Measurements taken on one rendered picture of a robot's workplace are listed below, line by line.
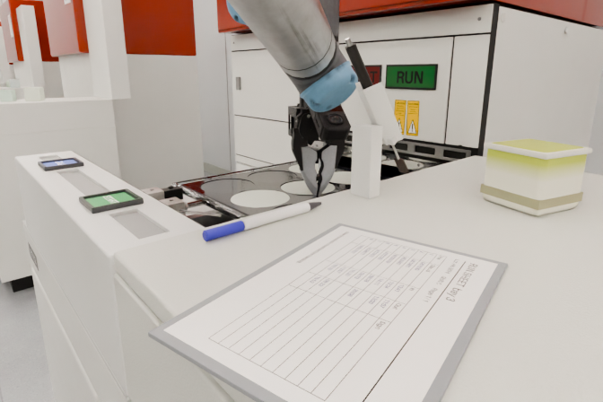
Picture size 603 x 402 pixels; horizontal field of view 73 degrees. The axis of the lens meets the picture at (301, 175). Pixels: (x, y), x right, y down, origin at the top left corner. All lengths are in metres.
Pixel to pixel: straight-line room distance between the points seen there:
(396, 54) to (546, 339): 0.69
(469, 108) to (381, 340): 0.61
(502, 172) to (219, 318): 0.35
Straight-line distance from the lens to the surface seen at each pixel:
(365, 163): 0.48
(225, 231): 0.37
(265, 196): 0.71
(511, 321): 0.29
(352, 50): 0.45
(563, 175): 0.50
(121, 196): 0.53
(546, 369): 0.26
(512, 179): 0.49
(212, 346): 0.24
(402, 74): 0.87
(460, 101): 0.81
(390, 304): 0.27
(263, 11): 0.38
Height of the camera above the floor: 1.11
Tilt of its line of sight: 14 degrees down
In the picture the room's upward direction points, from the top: straight up
